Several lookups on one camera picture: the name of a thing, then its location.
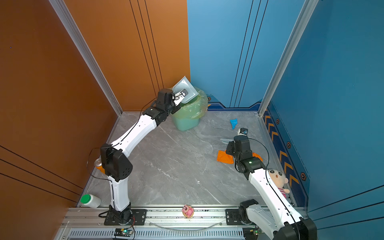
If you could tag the orange paper scrap right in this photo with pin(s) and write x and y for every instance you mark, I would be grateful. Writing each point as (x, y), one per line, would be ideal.
(257, 156)

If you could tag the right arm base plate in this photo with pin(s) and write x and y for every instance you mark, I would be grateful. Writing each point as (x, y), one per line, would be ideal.
(233, 217)

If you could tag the white bottle green cap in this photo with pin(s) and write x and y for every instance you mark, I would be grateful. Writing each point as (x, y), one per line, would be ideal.
(90, 201)

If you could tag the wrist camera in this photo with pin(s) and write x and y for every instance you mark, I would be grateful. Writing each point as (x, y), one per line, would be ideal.
(181, 95)
(242, 132)

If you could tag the right green circuit board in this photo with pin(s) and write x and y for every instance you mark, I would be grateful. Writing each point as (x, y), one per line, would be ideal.
(252, 234)

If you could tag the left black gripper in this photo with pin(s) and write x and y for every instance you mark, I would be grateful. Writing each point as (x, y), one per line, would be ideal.
(175, 109)

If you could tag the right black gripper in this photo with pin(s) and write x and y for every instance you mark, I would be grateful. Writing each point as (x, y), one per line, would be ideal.
(231, 145)

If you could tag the teal plastic dustpan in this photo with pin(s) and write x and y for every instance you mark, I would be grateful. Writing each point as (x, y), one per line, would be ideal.
(184, 83)

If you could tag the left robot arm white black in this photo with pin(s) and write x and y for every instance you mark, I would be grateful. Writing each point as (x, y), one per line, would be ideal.
(115, 156)

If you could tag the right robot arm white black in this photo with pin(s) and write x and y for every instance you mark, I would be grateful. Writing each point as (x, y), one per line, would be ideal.
(282, 221)

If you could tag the green circuit board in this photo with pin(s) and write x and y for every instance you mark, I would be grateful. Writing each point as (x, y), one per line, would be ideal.
(252, 234)
(124, 233)

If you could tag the plush doll pink dress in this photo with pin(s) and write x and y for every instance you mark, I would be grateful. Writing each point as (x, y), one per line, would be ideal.
(279, 179)

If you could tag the green trash bin with bag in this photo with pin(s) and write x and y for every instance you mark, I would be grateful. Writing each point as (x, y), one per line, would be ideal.
(190, 114)

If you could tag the pink pig toy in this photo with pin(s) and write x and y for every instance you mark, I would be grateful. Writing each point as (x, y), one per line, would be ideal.
(188, 211)

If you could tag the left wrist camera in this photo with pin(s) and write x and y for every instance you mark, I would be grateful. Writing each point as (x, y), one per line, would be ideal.
(181, 95)

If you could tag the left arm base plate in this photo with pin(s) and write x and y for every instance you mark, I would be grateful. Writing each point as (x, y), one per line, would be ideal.
(135, 217)

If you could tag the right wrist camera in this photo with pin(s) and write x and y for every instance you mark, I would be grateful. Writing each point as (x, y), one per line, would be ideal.
(242, 132)

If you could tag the left green circuit board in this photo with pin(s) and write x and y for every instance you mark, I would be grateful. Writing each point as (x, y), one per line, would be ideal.
(124, 233)

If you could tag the orange soda can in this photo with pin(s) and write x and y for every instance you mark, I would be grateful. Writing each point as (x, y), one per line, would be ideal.
(98, 165)

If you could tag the blue paper scrap far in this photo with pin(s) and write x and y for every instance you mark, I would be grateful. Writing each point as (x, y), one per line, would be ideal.
(234, 123)

